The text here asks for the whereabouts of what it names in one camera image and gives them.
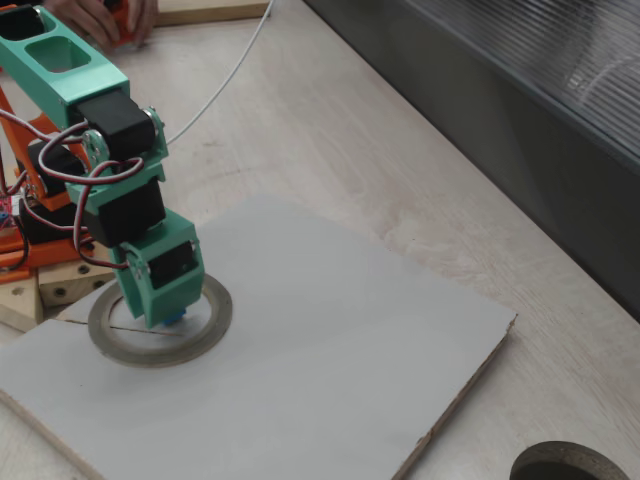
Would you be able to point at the green gripper black servo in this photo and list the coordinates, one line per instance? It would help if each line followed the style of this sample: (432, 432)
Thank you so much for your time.
(167, 268)

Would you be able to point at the small blue cube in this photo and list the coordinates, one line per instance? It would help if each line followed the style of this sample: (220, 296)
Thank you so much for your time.
(176, 318)

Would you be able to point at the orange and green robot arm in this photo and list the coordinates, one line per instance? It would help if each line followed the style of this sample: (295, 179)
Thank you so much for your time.
(45, 95)

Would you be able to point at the person's bare hand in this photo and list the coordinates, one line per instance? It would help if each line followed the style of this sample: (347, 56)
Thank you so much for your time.
(87, 17)

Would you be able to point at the short wooden base block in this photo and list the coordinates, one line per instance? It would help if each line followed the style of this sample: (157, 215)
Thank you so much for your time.
(65, 287)

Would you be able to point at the long wooden base plank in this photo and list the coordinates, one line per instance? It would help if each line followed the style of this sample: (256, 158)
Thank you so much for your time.
(20, 300)

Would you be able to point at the red controller circuit board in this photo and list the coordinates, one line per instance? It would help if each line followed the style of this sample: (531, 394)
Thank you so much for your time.
(4, 205)

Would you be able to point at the white laminated chipboard panel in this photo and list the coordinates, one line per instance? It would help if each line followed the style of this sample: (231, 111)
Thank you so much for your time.
(325, 360)

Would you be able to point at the light wooden plank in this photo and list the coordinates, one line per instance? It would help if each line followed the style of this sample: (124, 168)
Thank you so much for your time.
(215, 11)

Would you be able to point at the grey ribbed desk partition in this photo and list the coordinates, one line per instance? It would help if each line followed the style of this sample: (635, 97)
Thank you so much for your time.
(500, 100)

